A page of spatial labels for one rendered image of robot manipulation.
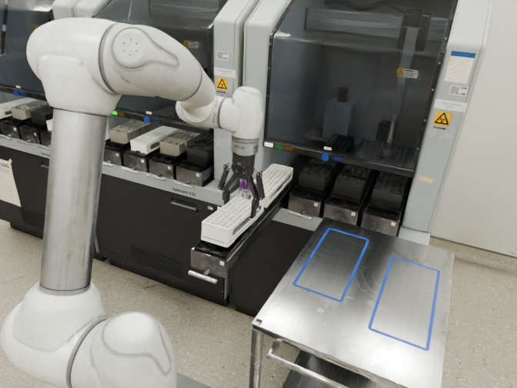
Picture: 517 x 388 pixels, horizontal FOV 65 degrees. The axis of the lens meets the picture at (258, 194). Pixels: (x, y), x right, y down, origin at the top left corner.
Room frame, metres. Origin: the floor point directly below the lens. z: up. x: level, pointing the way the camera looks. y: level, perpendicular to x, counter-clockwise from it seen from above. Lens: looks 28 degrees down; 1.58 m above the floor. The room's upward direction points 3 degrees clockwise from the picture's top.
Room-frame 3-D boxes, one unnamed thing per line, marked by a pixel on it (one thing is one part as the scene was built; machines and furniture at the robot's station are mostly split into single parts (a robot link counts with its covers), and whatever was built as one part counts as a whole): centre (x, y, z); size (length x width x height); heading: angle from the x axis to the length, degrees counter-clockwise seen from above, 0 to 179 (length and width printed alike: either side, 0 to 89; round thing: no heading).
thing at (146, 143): (1.94, 0.53, 0.83); 0.30 x 0.10 x 0.06; 157
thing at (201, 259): (1.32, 0.02, 0.78); 0.73 x 0.14 x 0.09; 157
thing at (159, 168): (2.00, 0.34, 0.78); 0.73 x 0.14 x 0.09; 157
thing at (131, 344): (0.56, 0.24, 0.87); 0.18 x 0.16 x 0.22; 73
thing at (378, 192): (1.40, -0.50, 0.85); 0.12 x 0.02 x 0.06; 66
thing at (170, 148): (1.79, 0.43, 0.85); 0.12 x 0.02 x 0.06; 68
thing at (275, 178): (1.49, -0.05, 0.83); 0.30 x 0.10 x 0.06; 157
